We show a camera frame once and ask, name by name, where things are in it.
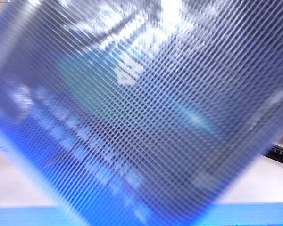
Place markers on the blue board strip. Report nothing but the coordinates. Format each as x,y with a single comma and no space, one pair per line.
14,216

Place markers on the transparent file bag blue zipper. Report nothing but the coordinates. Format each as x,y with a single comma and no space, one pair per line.
141,106

